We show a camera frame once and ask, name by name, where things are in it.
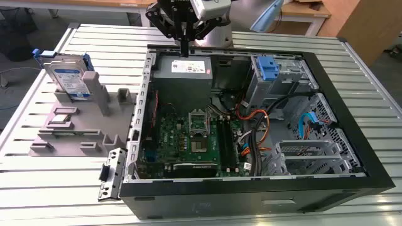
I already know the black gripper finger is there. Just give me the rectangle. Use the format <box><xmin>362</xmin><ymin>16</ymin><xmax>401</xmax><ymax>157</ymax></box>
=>
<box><xmin>146</xmin><ymin>4</ymin><xmax>186</xmax><ymax>58</ymax></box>
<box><xmin>185</xmin><ymin>20</ymin><xmax>232</xmax><ymax>58</ymax></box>

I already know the hard disk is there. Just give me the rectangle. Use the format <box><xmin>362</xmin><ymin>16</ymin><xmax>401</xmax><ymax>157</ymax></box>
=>
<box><xmin>31</xmin><ymin>48</ymin><xmax>95</xmax><ymax>102</ymax></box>

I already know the metal disk bay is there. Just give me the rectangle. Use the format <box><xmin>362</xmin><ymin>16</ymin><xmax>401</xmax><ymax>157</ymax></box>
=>
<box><xmin>272</xmin><ymin>140</ymin><xmax>362</xmax><ymax>176</ymax></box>

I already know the blue plastic bay latch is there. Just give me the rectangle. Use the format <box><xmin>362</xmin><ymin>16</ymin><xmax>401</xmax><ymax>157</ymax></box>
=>
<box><xmin>257</xmin><ymin>56</ymin><xmax>280</xmax><ymax>81</ymax></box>

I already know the grey power supply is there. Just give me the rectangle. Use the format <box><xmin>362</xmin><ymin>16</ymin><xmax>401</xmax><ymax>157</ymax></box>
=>
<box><xmin>150</xmin><ymin>55</ymin><xmax>214</xmax><ymax>113</ymax></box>

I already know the wooden top desk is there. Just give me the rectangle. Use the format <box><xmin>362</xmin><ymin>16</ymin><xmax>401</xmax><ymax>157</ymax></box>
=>
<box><xmin>0</xmin><ymin>0</ymin><xmax>333</xmax><ymax>36</ymax></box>

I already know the grey metal drive cage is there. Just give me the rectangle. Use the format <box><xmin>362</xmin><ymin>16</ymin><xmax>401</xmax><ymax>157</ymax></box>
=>
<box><xmin>245</xmin><ymin>53</ymin><xmax>318</xmax><ymax>118</ymax></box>

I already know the metal socket cover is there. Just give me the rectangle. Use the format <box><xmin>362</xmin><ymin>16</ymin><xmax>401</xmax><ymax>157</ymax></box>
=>
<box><xmin>187</xmin><ymin>110</ymin><xmax>212</xmax><ymax>137</ymax></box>

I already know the green motherboard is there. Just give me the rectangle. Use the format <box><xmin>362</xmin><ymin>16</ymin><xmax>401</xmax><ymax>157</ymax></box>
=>
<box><xmin>138</xmin><ymin>110</ymin><xmax>253</xmax><ymax>178</ymax></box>

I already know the black mesh bin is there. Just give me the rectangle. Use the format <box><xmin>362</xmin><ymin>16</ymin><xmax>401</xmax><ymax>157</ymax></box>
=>
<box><xmin>0</xmin><ymin>7</ymin><xmax>39</xmax><ymax>62</ymax></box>

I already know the black RAM slot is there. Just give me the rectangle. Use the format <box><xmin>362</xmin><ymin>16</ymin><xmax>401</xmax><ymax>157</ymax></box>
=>
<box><xmin>225</xmin><ymin>115</ymin><xmax>241</xmax><ymax>171</ymax></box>
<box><xmin>218</xmin><ymin>115</ymin><xmax>232</xmax><ymax>172</ymax></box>

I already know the CPU socket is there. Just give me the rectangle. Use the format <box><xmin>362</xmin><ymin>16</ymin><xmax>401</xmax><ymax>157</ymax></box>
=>
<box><xmin>190</xmin><ymin>136</ymin><xmax>213</xmax><ymax>153</ymax></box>

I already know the grey parts rack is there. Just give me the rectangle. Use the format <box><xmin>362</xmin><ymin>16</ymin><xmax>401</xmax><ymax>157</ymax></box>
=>
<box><xmin>30</xmin><ymin>72</ymin><xmax>139</xmax><ymax>157</ymax></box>

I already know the wooden cabinet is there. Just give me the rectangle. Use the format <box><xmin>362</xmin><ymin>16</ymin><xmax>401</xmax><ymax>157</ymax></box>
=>
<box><xmin>318</xmin><ymin>0</ymin><xmax>402</xmax><ymax>68</ymax></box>

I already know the silver CPU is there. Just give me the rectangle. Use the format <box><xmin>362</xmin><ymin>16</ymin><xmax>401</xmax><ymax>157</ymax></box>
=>
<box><xmin>50</xmin><ymin>114</ymin><xmax>70</xmax><ymax>124</ymax></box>

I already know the green RAM stick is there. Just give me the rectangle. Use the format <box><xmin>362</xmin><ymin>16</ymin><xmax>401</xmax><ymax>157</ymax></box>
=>
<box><xmin>53</xmin><ymin>131</ymin><xmax>86</xmax><ymax>137</ymax></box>

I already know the black graphics card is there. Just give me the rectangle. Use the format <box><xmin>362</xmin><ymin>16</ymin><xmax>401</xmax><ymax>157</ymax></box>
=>
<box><xmin>163</xmin><ymin>162</ymin><xmax>220</xmax><ymax>178</ymax></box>

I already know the black chair base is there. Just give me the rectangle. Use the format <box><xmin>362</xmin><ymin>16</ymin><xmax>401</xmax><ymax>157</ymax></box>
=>
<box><xmin>385</xmin><ymin>43</ymin><xmax>402</xmax><ymax>57</ymax></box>

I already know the black PC case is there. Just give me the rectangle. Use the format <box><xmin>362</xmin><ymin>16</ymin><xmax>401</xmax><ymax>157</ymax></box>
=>
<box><xmin>119</xmin><ymin>43</ymin><xmax>397</xmax><ymax>221</ymax></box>

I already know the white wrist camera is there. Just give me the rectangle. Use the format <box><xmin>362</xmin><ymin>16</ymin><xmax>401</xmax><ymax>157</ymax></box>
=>
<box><xmin>190</xmin><ymin>0</ymin><xmax>233</xmax><ymax>21</ymax></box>

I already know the orange yellow wire bundle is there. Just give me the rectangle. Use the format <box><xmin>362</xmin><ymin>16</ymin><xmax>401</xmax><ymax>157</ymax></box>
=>
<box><xmin>236</xmin><ymin>109</ymin><xmax>273</xmax><ymax>156</ymax></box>

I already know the white floor cable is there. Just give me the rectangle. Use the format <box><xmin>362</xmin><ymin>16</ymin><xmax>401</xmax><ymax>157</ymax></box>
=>
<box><xmin>0</xmin><ymin>67</ymin><xmax>43</xmax><ymax>77</ymax></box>

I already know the blue flat wire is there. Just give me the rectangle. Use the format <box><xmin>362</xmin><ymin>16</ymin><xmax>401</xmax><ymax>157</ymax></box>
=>
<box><xmin>300</xmin><ymin>113</ymin><xmax>328</xmax><ymax>139</ymax></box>

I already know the black cable bundle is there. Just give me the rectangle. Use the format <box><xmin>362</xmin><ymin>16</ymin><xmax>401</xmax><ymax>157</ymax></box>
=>
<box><xmin>250</xmin><ymin>90</ymin><xmax>318</xmax><ymax>177</ymax></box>

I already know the grey metal case bracket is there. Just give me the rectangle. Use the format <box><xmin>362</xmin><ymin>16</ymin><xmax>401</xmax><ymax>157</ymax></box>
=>
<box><xmin>98</xmin><ymin>147</ymin><xmax>129</xmax><ymax>203</ymax></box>

